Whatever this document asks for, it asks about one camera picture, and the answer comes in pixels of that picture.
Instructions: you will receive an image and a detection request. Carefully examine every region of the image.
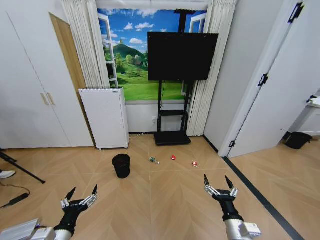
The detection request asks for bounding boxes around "white air purifier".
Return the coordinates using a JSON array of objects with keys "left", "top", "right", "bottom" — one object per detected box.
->
[{"left": 78, "top": 86, "right": 130, "bottom": 151}]

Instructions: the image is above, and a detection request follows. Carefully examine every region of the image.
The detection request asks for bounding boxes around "black television stand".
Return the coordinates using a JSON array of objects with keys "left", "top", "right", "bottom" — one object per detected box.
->
[{"left": 153, "top": 8, "right": 200, "bottom": 147}]

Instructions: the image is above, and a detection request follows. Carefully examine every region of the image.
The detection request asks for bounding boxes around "white desk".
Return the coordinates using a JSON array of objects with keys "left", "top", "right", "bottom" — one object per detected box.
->
[{"left": 297, "top": 90, "right": 320, "bottom": 137}]

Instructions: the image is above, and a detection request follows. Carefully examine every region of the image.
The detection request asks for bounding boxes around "black television screen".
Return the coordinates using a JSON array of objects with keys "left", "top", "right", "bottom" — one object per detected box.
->
[{"left": 147, "top": 31, "right": 220, "bottom": 81}]

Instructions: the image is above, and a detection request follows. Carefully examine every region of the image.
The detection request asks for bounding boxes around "white shoe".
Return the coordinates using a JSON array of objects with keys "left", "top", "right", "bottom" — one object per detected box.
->
[{"left": 0, "top": 170, "right": 16, "bottom": 180}]

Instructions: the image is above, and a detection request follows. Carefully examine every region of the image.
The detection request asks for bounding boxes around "black power adapter with cable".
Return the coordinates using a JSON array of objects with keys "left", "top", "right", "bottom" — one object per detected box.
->
[{"left": 0, "top": 183, "right": 31, "bottom": 209}]

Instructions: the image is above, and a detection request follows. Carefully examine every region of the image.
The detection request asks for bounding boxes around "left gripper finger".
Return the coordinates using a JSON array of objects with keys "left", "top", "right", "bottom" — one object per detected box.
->
[
  {"left": 80, "top": 184, "right": 99, "bottom": 208},
  {"left": 60, "top": 187, "right": 77, "bottom": 209}
]

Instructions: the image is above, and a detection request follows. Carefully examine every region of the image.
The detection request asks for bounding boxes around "black round trash bin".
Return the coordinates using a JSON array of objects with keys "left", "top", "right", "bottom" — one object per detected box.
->
[{"left": 111, "top": 154, "right": 132, "bottom": 179}]

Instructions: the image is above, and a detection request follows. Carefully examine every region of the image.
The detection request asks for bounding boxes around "landscape window poster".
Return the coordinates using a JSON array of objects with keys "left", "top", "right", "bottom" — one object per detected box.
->
[{"left": 96, "top": 7, "right": 208, "bottom": 101}]

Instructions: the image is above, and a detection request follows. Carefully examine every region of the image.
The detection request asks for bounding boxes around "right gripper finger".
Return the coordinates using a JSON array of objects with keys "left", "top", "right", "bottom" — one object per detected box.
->
[
  {"left": 203, "top": 174, "right": 221, "bottom": 200},
  {"left": 224, "top": 175, "right": 240, "bottom": 199}
]

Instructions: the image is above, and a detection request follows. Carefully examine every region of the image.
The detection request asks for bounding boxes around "white pleated curtain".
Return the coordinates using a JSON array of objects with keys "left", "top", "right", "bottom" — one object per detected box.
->
[
  {"left": 186, "top": 0, "right": 238, "bottom": 137},
  {"left": 60, "top": 0, "right": 111, "bottom": 89}
]

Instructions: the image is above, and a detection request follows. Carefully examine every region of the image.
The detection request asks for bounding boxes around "white open door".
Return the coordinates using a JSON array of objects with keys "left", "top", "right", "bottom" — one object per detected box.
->
[{"left": 218, "top": 0, "right": 320, "bottom": 159}]

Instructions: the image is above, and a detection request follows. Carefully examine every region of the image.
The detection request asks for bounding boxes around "white wardrobe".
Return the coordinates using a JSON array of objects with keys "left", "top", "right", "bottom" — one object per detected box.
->
[{"left": 0, "top": 0, "right": 95, "bottom": 150}]

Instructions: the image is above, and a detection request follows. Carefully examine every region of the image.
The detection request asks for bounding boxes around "black tripod leg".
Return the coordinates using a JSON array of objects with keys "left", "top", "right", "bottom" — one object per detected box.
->
[{"left": 0, "top": 147, "right": 46, "bottom": 185}]

